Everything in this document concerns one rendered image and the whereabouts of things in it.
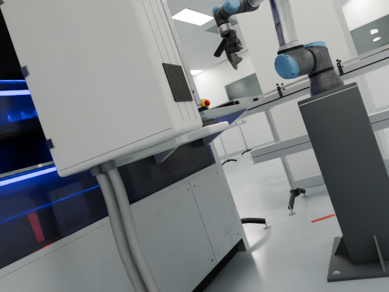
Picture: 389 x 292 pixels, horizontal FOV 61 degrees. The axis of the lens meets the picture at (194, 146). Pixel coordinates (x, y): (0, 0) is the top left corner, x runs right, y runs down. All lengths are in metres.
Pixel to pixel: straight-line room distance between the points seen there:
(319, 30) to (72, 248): 2.73
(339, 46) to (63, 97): 2.58
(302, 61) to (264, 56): 1.88
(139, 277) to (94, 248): 0.23
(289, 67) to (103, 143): 0.86
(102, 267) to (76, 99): 0.63
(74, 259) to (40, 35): 0.76
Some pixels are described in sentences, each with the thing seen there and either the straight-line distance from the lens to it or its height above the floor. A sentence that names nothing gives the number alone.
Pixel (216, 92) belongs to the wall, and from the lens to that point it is 10.92.
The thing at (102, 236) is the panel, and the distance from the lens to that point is 1.37.
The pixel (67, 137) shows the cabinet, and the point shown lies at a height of 0.92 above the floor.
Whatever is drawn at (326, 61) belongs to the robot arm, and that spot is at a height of 0.92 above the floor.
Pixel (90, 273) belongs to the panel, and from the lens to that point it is 1.33.
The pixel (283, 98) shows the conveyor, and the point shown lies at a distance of 2.71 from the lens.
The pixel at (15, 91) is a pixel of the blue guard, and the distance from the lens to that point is 1.32.
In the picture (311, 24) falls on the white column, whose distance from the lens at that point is 3.32.
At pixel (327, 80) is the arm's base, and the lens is 1.61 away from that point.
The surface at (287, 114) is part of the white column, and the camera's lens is 3.35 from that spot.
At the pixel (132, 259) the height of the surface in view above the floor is 0.46.
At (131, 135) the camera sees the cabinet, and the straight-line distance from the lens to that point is 0.98.
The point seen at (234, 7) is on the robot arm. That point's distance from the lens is 1.88.
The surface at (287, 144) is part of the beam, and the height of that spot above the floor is 0.51.
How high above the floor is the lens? 0.76
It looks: level
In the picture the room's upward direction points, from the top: 19 degrees counter-clockwise
